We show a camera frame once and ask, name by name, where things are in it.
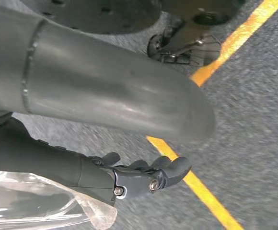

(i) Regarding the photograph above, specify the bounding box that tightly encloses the clear plastic cover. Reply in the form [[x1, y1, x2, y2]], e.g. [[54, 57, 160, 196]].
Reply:
[[0, 171, 118, 230]]

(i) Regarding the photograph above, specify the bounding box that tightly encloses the yellow floor tape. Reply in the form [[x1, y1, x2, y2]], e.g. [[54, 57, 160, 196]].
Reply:
[[146, 0, 278, 230]]

